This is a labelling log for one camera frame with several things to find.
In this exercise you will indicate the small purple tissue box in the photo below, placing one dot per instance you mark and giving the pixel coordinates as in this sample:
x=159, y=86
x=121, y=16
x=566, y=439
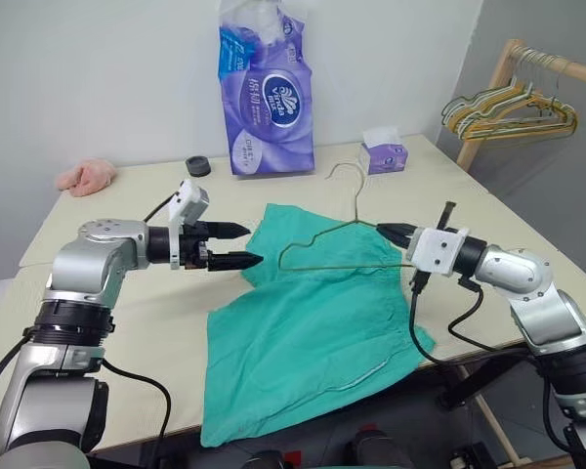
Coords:
x=386, y=156

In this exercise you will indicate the black metal table frame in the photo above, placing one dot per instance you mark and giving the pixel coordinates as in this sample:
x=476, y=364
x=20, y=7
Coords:
x=473, y=383

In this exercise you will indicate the dark rounded shape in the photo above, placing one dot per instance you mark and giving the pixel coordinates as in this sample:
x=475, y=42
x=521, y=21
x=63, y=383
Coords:
x=376, y=447
x=271, y=460

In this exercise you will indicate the purple tissue multipack bag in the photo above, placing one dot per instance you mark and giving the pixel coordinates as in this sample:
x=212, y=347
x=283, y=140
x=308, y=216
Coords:
x=268, y=107

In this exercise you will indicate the green shorts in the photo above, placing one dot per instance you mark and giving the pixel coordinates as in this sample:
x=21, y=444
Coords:
x=298, y=342

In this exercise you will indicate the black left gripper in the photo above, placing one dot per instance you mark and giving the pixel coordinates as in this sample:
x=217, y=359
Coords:
x=193, y=244

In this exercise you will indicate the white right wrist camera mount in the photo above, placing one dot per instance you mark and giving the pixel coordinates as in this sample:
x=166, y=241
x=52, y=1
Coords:
x=439, y=251

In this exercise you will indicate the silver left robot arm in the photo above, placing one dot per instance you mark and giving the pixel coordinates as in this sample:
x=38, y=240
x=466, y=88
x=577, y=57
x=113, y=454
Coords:
x=93, y=273

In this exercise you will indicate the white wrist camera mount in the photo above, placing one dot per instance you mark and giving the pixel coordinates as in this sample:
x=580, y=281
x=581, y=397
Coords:
x=439, y=251
x=190, y=198

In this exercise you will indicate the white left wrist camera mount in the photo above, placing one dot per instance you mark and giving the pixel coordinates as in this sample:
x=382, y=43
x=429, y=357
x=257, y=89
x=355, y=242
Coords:
x=190, y=198

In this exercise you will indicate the light wooden floor bar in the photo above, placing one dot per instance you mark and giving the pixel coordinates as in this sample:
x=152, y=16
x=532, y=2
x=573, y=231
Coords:
x=498, y=425

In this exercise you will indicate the pink crumpled cloth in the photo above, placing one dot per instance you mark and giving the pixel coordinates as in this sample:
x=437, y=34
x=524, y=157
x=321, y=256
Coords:
x=88, y=177

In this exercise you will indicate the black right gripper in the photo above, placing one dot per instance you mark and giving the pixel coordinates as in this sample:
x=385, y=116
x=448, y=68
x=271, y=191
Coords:
x=409, y=244

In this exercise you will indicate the grey robot torso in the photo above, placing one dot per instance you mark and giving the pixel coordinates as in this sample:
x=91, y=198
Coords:
x=34, y=456

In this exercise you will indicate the hangers on wooden rack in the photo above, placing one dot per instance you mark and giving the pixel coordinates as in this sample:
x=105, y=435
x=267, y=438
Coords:
x=497, y=74

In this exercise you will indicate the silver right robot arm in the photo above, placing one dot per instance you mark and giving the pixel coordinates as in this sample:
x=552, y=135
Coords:
x=542, y=303

